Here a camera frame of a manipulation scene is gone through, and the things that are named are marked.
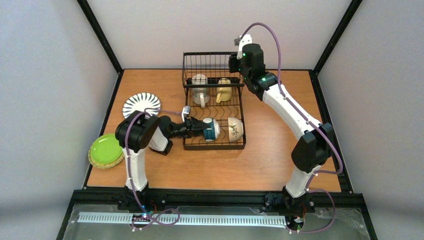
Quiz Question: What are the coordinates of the white bowl dark outside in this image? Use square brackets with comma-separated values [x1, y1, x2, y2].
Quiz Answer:
[202, 117, 220, 142]

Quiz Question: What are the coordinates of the white mug coral pattern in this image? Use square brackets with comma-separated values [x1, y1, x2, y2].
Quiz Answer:
[191, 74, 210, 108]

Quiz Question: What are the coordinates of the black wire dish rack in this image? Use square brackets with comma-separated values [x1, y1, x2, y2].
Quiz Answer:
[182, 51, 246, 151]

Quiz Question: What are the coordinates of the yellow mug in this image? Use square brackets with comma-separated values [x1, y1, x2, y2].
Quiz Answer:
[215, 78, 232, 104]

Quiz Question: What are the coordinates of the cream bowl floral pattern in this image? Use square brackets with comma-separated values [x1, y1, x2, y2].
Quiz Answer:
[227, 117, 244, 143]

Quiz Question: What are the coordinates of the white blue striped plate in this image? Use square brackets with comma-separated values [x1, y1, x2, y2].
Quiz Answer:
[122, 92, 162, 119]

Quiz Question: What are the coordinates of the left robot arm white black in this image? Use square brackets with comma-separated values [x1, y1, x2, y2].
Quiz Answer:
[115, 110, 210, 192]

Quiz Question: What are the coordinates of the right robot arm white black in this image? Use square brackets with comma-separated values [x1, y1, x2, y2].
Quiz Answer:
[228, 42, 334, 198]

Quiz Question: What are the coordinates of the green plate woven rim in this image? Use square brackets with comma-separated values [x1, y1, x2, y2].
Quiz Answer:
[87, 133, 124, 169]

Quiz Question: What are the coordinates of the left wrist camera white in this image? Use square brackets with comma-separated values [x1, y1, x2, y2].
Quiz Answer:
[181, 105, 191, 122]

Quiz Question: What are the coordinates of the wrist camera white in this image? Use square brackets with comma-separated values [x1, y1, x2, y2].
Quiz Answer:
[181, 105, 191, 122]
[234, 34, 252, 60]

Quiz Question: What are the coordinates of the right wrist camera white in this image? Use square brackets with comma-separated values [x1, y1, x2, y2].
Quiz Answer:
[234, 34, 252, 60]

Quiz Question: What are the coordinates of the black front frame rail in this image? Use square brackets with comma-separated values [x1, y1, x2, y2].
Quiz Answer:
[71, 187, 365, 214]

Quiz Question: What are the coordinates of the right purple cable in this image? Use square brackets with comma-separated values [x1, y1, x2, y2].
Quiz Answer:
[238, 22, 344, 234]

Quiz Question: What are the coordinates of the black corner frame post right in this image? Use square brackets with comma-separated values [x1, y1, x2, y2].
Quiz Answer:
[313, 0, 363, 76]

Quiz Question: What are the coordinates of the black corner frame post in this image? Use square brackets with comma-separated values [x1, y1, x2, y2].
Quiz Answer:
[313, 0, 363, 76]
[77, 0, 123, 75]

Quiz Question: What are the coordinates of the white slotted cable duct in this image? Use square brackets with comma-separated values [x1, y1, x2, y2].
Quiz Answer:
[76, 212, 287, 228]

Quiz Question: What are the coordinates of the black corner frame post left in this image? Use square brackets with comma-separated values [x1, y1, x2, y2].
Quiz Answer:
[77, 0, 123, 75]

